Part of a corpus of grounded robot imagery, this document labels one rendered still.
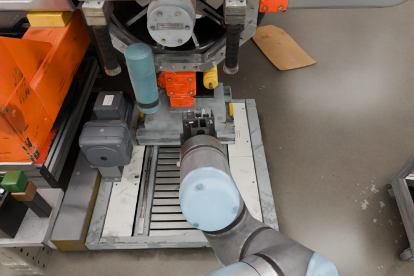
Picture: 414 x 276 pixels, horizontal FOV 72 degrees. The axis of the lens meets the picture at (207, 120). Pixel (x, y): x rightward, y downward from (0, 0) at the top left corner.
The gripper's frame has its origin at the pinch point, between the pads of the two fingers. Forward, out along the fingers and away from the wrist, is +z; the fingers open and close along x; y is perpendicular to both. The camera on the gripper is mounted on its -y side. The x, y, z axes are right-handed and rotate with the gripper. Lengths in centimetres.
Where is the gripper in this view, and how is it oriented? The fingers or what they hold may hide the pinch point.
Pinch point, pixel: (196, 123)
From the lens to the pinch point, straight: 77.6
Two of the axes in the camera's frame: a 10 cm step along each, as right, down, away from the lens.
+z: -0.9, -3.9, 9.2
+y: -0.4, -9.2, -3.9
